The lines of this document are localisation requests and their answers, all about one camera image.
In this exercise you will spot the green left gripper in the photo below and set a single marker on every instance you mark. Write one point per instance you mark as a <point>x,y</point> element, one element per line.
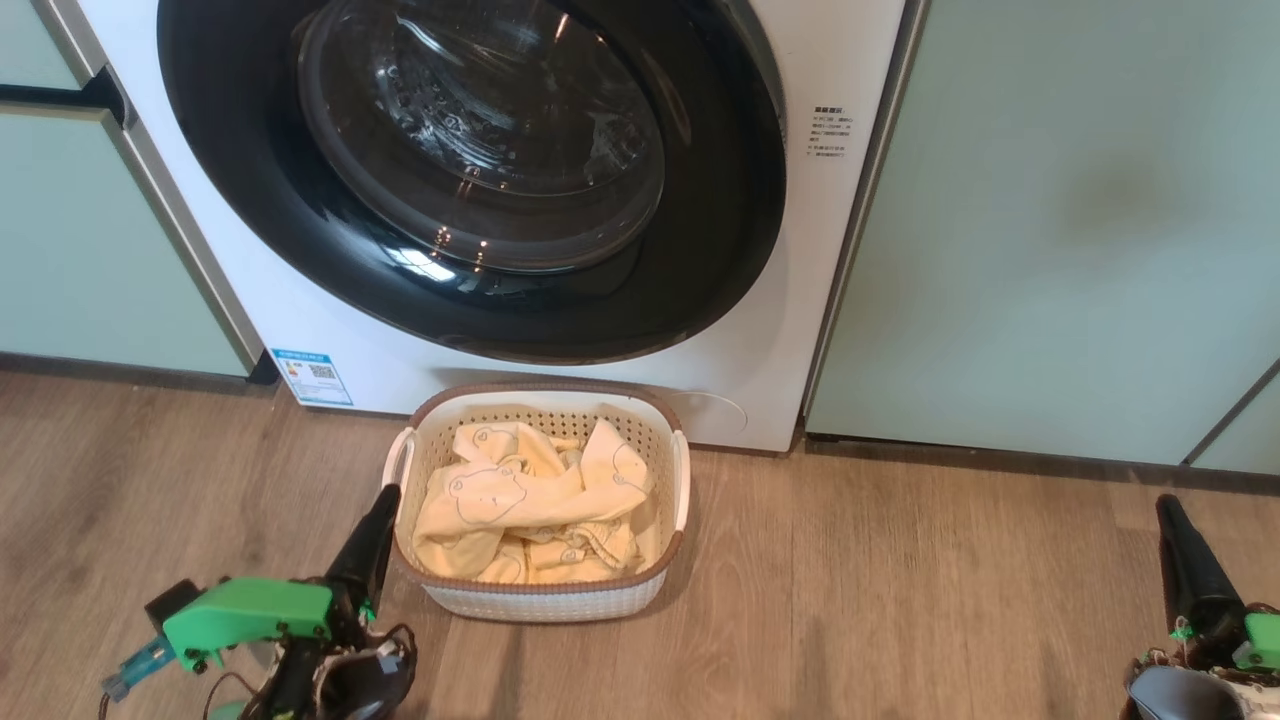
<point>250,610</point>

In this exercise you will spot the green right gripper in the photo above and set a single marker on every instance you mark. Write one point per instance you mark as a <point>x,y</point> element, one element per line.
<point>1255,640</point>

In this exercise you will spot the cream yellow bear print garment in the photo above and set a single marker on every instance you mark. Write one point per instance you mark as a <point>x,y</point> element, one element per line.
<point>520,500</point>

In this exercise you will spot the washing machine glass door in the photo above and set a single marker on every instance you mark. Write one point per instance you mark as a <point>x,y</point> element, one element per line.
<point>230,200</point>

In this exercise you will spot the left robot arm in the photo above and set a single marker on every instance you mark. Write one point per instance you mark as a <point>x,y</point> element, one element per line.
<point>360,680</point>

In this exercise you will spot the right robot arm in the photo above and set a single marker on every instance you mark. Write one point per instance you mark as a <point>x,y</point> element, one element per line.
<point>1180,695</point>

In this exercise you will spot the white perforated basket brown rim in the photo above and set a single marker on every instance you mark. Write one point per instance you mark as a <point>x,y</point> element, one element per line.
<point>560,600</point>

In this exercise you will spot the white front-load washing machine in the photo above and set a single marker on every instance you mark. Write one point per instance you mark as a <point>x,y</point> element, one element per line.
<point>810,300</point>

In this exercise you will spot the narrow pale green cabinet panel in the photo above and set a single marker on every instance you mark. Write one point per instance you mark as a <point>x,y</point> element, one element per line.
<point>1250,435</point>

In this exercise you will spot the blue energy label sticker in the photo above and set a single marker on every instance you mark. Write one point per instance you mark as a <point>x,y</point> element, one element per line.
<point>312,377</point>

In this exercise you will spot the long dark baseboard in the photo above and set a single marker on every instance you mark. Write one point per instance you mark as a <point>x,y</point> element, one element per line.
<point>1000,460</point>

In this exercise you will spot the short dark baseboard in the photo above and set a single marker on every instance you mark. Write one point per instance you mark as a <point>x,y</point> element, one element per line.
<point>100,368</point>

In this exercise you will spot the wide pale green cabinet panel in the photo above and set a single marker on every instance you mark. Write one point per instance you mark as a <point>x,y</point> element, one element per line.
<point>1050,250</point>

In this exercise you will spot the round white filter cover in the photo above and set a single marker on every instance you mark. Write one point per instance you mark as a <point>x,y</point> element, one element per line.
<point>715,415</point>

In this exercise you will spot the short pale green drawer front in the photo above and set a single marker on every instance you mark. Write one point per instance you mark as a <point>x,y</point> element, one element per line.
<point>30,50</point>

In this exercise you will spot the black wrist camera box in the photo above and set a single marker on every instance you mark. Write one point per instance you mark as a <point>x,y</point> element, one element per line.
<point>172,603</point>

